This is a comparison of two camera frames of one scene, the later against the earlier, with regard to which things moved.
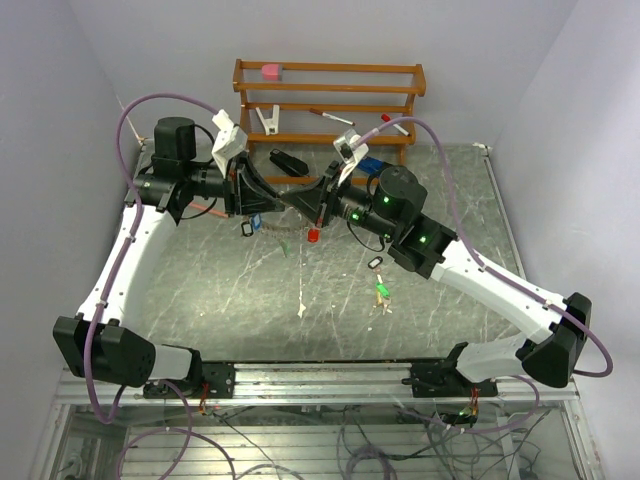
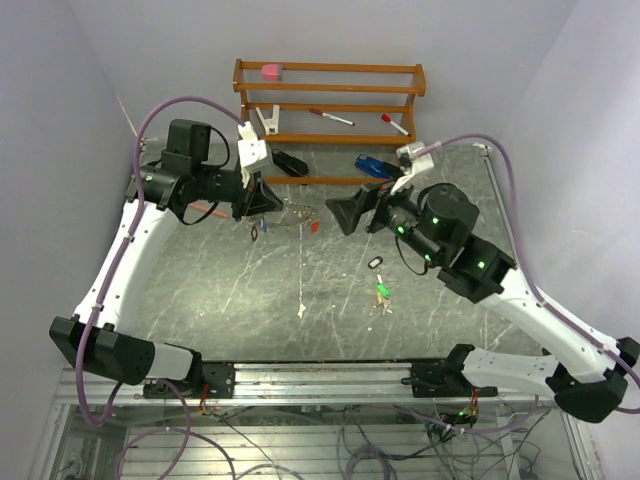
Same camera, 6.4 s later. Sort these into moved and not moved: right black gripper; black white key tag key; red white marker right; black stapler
Moved: right black gripper
Not moved: black white key tag key; red white marker right; black stapler
